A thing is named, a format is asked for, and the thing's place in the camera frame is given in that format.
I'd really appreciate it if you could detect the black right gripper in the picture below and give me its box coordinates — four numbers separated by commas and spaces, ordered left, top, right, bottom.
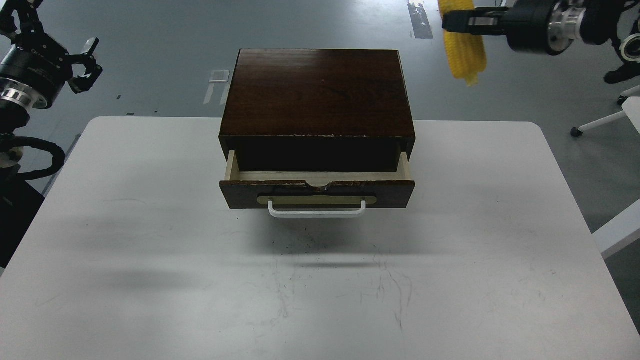
442, 0, 569, 56

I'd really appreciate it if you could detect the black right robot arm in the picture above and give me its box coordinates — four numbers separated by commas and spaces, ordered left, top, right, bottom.
438, 0, 639, 85

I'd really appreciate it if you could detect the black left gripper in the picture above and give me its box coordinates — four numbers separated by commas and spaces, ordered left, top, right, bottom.
0, 0, 103, 109

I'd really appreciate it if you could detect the grey floor tape strip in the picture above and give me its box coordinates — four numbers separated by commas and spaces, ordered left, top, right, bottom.
407, 0, 434, 40

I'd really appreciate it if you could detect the dark wooden drawer cabinet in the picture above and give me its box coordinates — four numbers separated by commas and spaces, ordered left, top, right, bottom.
218, 48, 416, 173

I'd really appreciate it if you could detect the wooden drawer with white handle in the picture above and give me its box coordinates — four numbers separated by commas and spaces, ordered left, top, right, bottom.
219, 152, 416, 219

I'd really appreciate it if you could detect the white office chair base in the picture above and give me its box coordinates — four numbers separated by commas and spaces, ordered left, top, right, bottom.
570, 85, 640, 138

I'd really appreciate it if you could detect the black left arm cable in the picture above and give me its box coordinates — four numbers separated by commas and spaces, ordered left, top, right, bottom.
0, 136, 67, 181

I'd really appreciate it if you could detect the yellow corn cob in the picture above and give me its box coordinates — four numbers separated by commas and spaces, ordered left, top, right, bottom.
443, 30, 487, 87

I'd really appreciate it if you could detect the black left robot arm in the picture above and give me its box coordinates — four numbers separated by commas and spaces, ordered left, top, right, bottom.
0, 0, 103, 181

